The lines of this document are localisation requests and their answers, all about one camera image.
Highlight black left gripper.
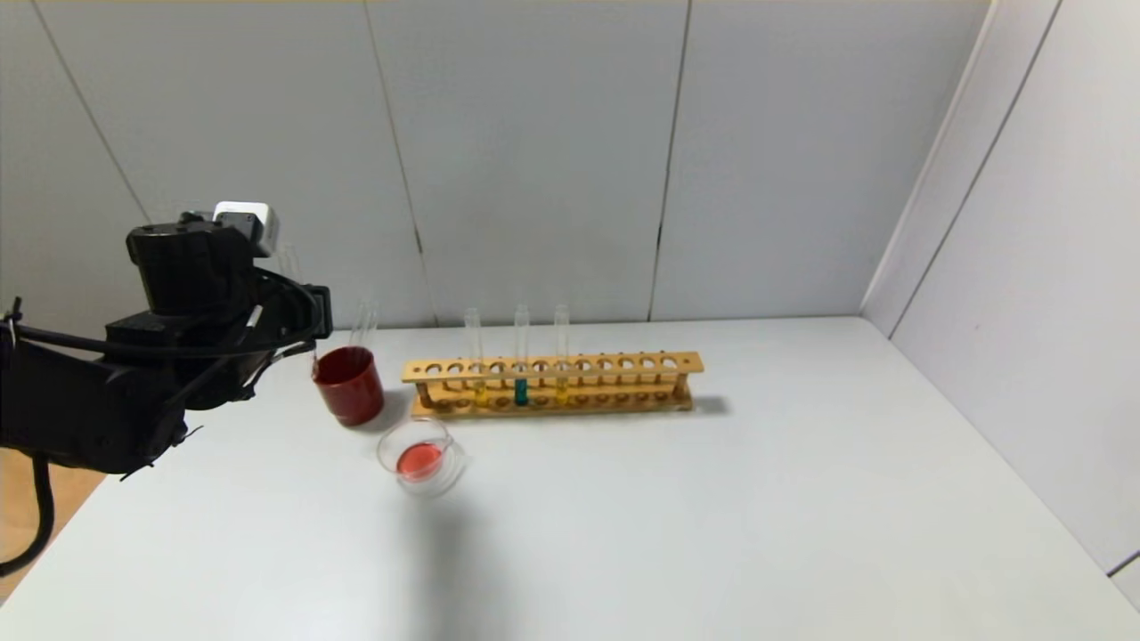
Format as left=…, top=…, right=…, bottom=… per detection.
left=254, top=283, right=334, bottom=353

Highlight red pigment test tube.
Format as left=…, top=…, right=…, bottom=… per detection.
left=281, top=246, right=322, bottom=368

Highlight yellow pigment test tube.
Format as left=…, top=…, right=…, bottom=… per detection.
left=464, top=308, right=490, bottom=408
left=553, top=304, right=571, bottom=406

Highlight empty glass test tube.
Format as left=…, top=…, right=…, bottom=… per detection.
left=350, top=299, right=381, bottom=353

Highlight teal pigment test tube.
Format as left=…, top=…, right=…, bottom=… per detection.
left=514, top=304, right=531, bottom=408

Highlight wooden test tube rack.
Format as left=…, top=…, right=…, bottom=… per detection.
left=402, top=352, right=704, bottom=419

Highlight dark red cup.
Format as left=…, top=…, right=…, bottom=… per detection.
left=312, top=346, right=387, bottom=427

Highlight clear glass petri dish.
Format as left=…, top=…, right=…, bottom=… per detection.
left=378, top=417, right=468, bottom=497

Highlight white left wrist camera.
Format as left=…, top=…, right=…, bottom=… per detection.
left=214, top=201, right=280, bottom=257

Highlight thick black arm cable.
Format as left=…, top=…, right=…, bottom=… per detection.
left=0, top=458, right=56, bottom=578

